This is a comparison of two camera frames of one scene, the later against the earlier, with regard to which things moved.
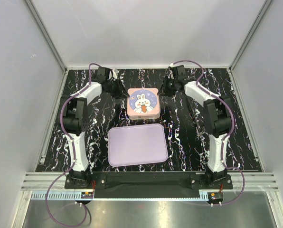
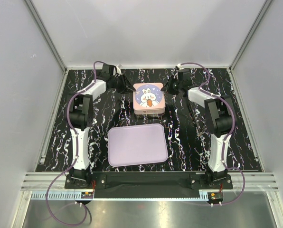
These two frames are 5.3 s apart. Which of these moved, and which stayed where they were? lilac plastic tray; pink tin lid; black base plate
Moved: pink tin lid
Stayed: lilac plastic tray; black base plate
